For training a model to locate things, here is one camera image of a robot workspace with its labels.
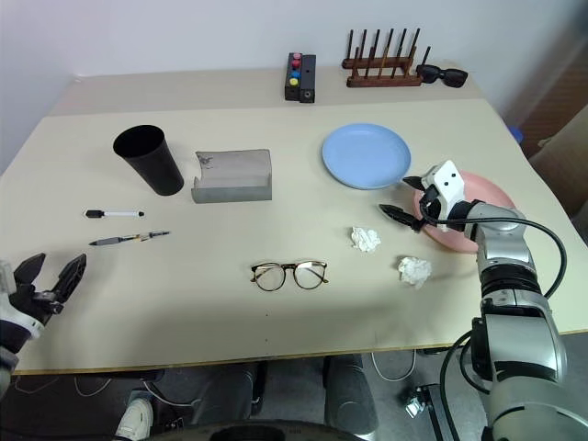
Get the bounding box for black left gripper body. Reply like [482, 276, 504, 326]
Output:
[8, 283, 65, 328]

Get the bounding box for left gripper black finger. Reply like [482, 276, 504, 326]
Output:
[12, 252, 48, 289]
[49, 253, 88, 305]

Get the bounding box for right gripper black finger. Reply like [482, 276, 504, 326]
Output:
[402, 175, 432, 193]
[378, 203, 423, 232]

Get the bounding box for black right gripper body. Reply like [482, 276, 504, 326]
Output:
[414, 182, 455, 232]

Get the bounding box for crumpled white tissue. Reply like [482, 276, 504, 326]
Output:
[396, 255, 434, 290]
[350, 225, 382, 253]

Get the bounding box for grey ballpoint pen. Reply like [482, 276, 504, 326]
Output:
[88, 230, 171, 247]

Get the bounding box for pink plate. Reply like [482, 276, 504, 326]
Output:
[412, 169, 518, 254]

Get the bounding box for light blue plate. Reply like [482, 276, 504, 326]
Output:
[321, 122, 413, 191]

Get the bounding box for white marker with black cap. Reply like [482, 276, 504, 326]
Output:
[84, 209, 146, 221]

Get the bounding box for brown wooden peg rack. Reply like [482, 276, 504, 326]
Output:
[341, 28, 433, 88]

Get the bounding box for black sunglasses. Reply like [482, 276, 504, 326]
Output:
[415, 63, 469, 89]

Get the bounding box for tortoiseshell round eyeglasses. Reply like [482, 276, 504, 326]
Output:
[250, 259, 330, 292]

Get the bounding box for black plastic cup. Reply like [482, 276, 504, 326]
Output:
[112, 123, 186, 198]

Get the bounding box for plain black box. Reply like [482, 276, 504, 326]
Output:
[298, 54, 318, 105]

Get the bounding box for white shoe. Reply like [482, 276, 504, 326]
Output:
[114, 397, 155, 440]

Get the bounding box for black box with coloured buttons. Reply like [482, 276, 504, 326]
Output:
[283, 51, 305, 102]

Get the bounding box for dark grey rounded pad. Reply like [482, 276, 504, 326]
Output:
[323, 353, 380, 435]

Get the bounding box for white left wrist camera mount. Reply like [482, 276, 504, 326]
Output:
[0, 259, 48, 342]

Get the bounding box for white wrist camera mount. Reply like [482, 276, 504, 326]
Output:
[420, 160, 475, 233]
[0, 259, 48, 342]

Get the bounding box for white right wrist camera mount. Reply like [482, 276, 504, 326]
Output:
[420, 160, 475, 233]

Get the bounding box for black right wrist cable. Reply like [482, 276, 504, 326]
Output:
[421, 187, 568, 300]

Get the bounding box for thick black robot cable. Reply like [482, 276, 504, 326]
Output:
[438, 333, 491, 441]

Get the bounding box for thin white cable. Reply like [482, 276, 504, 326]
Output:
[370, 351, 417, 382]

